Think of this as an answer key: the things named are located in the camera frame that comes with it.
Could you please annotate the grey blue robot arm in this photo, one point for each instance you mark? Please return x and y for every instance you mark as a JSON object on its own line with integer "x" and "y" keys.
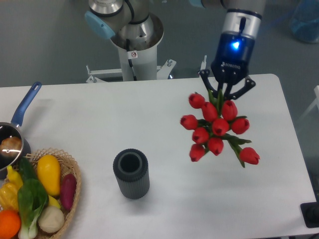
{"x": 243, "y": 17}

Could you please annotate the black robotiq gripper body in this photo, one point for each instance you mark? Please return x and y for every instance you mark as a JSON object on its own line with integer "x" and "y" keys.
{"x": 232, "y": 58}

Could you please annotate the white frame at right edge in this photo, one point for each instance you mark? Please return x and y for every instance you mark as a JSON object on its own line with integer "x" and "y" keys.
{"x": 314, "y": 104}

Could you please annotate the dark green cucumber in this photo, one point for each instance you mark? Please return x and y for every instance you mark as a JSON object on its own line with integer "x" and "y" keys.
{"x": 26, "y": 169}

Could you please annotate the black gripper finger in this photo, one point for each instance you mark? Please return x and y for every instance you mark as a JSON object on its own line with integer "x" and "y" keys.
{"x": 248, "y": 85}
{"x": 204, "y": 74}

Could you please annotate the beige garlic bulb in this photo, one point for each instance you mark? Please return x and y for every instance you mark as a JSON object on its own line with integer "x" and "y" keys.
{"x": 51, "y": 219}

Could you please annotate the red tulip bouquet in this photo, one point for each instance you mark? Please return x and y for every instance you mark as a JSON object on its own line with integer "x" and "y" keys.
{"x": 220, "y": 123}

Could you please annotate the yellow squash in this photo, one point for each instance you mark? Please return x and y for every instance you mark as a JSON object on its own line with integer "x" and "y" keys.
{"x": 48, "y": 172}

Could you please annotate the purple eggplant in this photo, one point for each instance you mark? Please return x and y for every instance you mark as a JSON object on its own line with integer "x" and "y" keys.
{"x": 67, "y": 191}

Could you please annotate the blue translucent container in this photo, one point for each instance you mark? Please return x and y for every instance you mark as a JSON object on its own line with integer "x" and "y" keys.
{"x": 304, "y": 23}

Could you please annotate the brown bun in pan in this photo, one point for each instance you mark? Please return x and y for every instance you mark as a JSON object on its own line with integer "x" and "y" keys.
{"x": 10, "y": 147}

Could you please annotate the black device at table edge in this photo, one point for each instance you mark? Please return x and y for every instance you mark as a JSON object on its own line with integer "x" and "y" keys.
{"x": 310, "y": 212}

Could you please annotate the green bok choy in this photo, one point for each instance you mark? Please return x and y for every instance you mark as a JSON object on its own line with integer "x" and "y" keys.
{"x": 32, "y": 198}

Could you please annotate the woven wicker basket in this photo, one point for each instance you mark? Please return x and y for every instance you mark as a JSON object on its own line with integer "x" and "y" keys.
{"x": 68, "y": 165}

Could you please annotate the dark grey ribbed vase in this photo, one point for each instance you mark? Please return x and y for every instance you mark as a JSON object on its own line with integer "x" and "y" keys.
{"x": 131, "y": 170}

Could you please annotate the yellow bell pepper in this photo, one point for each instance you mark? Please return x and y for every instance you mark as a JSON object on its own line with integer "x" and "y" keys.
{"x": 8, "y": 197}

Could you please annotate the blue handled saucepan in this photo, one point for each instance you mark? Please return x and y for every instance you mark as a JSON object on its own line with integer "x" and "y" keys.
{"x": 8, "y": 129}

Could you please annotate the orange fruit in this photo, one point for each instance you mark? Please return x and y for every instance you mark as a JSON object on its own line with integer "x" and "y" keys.
{"x": 9, "y": 224}

